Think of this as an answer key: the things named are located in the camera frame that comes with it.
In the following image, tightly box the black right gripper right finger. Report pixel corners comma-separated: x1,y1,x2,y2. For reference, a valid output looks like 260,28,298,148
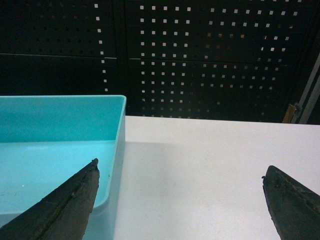
262,165,320,240

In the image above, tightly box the teal plastic bin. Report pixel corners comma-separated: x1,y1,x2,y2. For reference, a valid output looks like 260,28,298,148
0,95,126,240

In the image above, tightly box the grey metal frame post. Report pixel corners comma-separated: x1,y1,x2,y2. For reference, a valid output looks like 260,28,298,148
282,57,320,124

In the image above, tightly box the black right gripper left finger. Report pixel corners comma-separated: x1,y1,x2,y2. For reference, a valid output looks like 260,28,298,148
0,158,100,240

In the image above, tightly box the black perforated back panel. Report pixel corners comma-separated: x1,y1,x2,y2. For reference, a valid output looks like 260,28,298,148
0,0,320,123

